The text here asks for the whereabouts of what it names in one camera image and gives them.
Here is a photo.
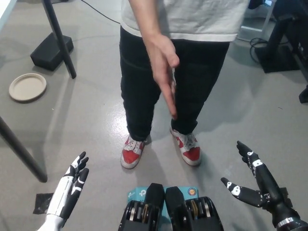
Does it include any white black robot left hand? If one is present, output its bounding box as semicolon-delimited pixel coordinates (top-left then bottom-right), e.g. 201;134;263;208
45;151;90;221

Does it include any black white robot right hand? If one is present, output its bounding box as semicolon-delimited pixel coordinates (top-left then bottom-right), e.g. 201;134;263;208
220;141;301;228

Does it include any person's bare right hand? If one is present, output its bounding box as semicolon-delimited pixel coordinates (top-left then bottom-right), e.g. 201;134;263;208
141;34;180;120

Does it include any black robot body left block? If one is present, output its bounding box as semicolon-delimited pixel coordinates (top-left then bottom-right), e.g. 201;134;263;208
117;182;167;231

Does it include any large black floor tape patch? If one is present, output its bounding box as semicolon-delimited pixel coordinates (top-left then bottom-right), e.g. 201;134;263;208
33;192;54;215

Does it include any white t-shirt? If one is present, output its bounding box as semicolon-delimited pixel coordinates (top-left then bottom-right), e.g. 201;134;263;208
120;0;249;43

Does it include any thick black table leg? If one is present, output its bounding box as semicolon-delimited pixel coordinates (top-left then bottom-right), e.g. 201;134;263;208
0;115;48;183

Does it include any teal router box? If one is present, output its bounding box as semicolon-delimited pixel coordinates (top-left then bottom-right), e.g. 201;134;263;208
127;186;200;218

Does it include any red white right sneaker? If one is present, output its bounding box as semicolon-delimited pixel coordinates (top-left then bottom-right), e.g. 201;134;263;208
120;134;148;170

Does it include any red white sneaker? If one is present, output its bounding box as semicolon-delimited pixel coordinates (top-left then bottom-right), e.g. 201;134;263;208
169;127;202;167
120;134;148;170

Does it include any red white left sneaker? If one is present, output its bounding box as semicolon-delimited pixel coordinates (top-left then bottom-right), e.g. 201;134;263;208
169;127;202;167

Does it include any black furniture foot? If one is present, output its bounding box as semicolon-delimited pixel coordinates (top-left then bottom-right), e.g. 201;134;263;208
298;85;308;104

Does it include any thin black table leg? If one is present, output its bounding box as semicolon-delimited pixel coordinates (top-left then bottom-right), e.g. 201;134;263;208
42;0;77;79

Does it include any beige paper plate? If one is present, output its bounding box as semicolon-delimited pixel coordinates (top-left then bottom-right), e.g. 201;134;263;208
9;73;47;103

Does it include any black rectangular block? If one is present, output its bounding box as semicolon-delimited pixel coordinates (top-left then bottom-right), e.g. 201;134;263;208
30;32;74;72

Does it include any black equipment stand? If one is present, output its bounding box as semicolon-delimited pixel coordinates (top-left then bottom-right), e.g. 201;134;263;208
254;0;308;74

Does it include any thin black floor cable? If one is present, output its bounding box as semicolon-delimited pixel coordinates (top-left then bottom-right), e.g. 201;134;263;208
80;0;121;25

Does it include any black coiled cable bundle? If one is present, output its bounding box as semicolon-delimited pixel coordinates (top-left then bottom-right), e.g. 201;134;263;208
249;37;270;64

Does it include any white metal frame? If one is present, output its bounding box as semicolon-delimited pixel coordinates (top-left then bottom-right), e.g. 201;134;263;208
240;4;275;34

